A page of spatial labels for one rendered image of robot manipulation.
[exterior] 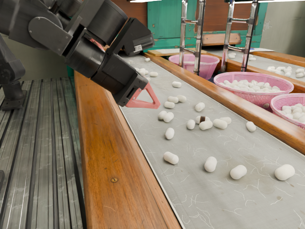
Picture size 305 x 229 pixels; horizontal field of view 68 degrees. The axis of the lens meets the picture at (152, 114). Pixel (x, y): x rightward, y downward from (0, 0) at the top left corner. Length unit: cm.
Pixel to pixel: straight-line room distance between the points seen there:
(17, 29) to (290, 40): 353
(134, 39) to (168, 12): 109
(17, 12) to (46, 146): 39
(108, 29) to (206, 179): 30
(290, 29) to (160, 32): 246
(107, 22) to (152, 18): 106
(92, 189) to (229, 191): 21
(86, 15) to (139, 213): 30
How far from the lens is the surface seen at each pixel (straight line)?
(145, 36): 42
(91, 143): 46
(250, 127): 58
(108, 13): 40
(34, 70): 227
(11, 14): 38
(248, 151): 50
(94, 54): 40
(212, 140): 52
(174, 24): 151
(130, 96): 43
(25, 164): 63
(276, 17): 342
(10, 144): 73
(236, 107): 67
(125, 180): 36
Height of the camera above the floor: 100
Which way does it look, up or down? 25 degrees down
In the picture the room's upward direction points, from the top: straight up
